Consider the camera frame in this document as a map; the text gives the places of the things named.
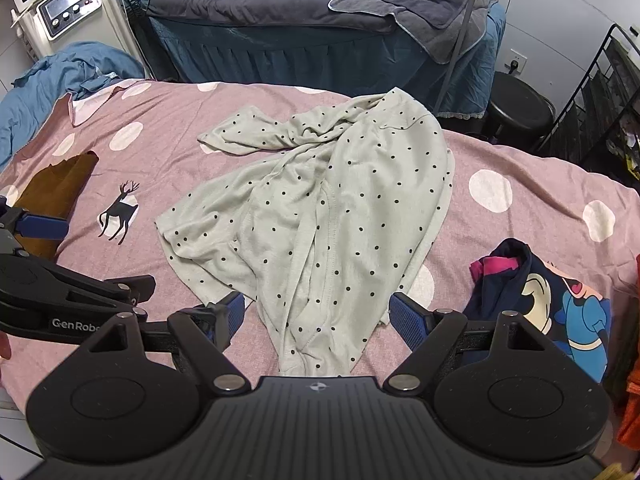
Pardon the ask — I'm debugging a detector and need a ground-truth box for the black wire rack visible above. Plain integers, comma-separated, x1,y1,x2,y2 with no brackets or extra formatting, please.
535,24,639,190

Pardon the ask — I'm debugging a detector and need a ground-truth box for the dark blue massage bed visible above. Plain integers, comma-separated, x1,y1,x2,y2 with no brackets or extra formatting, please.
134,0,506,119

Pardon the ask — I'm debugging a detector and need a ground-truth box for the blue crumpled blanket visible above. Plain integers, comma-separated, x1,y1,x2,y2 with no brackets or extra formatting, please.
1,41,144,166

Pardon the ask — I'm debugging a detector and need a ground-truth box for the wall power socket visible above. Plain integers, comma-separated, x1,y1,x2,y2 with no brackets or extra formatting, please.
504,49,527,75

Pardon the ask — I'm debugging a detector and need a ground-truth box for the cream polka dot shirt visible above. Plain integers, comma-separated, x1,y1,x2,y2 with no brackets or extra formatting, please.
155,89,454,376

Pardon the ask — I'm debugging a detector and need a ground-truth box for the navy cartoon print garment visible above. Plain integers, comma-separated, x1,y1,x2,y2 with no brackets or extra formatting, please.
464,238,612,382

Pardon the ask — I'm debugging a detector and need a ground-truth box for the hand with painted nails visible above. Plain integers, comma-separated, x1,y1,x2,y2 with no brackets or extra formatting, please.
0,333,12,360

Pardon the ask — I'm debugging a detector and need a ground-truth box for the orange cloth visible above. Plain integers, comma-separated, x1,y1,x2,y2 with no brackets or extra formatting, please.
616,359,640,452

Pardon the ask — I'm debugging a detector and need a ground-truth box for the grey towel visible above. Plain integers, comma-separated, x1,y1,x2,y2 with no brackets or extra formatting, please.
329,0,498,65

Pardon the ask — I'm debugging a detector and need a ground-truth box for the white machine with control panel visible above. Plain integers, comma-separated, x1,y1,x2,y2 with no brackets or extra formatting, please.
10,0,144,62

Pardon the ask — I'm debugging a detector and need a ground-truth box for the black round stool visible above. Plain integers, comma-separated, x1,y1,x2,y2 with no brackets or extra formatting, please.
480,73,554,153

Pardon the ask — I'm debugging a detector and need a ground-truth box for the brown cloth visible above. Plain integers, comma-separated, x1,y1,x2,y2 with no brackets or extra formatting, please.
13,149,100,261

